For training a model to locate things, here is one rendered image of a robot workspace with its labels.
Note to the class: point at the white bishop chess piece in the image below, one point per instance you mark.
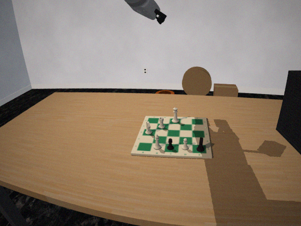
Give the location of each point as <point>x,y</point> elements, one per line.
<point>157,145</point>

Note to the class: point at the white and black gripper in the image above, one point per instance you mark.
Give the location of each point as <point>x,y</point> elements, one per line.
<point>150,9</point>

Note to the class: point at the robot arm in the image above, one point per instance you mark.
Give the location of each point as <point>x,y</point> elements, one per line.
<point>135,3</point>

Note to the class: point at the green and cream chessboard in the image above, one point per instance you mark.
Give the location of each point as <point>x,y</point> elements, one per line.
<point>191,128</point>

